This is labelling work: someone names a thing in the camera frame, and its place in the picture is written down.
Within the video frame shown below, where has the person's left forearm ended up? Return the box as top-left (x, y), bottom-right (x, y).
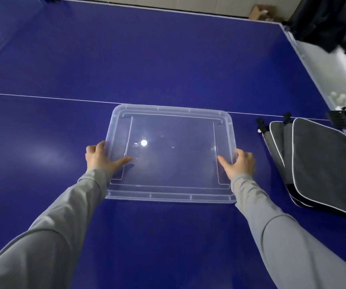
top-left (0, 169), bottom-right (113, 289)

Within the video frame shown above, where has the person's left hand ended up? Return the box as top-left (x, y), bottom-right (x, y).
top-left (85, 140), bottom-right (133, 175)

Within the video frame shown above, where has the person's right forearm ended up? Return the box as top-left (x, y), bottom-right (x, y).
top-left (230, 173), bottom-right (346, 289)

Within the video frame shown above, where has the black table edge clamp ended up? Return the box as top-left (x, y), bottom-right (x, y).
top-left (326, 106), bottom-right (346, 131)

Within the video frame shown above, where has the white ball collection tray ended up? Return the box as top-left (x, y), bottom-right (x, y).
top-left (284, 26), bottom-right (346, 169)

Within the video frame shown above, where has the person's right hand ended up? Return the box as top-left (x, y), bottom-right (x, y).
top-left (217, 148), bottom-right (256, 181)

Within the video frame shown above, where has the brown cardboard box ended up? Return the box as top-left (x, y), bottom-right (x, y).
top-left (248, 4), bottom-right (277, 21)

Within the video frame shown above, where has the clear plastic lid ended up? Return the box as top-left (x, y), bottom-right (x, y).
top-left (104, 104), bottom-right (237, 204)

